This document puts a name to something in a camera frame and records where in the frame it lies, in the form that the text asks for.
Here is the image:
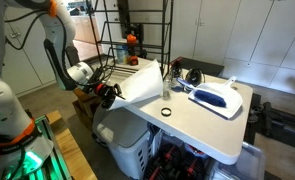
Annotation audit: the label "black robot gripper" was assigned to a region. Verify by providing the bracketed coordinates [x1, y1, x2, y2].
[94, 83, 126, 108]

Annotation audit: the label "white paper towel sheet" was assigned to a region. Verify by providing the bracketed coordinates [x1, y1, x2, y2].
[110, 60, 163, 110]

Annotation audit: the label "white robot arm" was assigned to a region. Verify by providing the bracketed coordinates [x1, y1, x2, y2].
[0, 0, 102, 180]

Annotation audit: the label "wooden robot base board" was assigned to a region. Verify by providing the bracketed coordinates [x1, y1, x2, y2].
[46, 110, 98, 180]

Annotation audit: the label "brown wooden box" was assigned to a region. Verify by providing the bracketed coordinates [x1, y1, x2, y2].
[73, 88, 102, 130]

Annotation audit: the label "clear glass jar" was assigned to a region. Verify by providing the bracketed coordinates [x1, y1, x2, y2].
[163, 79, 171, 100]

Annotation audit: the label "white laundry hamper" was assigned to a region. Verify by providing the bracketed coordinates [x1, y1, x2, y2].
[92, 105, 149, 179]

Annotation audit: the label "black floor mat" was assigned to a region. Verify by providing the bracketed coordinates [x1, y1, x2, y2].
[172, 56, 224, 77]

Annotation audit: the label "blue hand brush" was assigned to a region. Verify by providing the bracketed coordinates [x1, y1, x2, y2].
[177, 78, 227, 107]

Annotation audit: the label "black red dumbbells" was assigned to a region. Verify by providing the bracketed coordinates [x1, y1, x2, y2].
[143, 144, 205, 180]

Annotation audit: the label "white dustpan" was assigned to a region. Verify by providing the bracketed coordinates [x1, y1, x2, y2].
[188, 76, 243, 119]

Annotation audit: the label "clear plastic bin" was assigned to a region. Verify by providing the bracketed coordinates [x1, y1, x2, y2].
[208, 142, 266, 180]

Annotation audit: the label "black lid ring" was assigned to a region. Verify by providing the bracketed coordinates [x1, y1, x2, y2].
[160, 107, 173, 118]

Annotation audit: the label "black wire rack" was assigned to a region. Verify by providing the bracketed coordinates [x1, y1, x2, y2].
[85, 0, 174, 75]

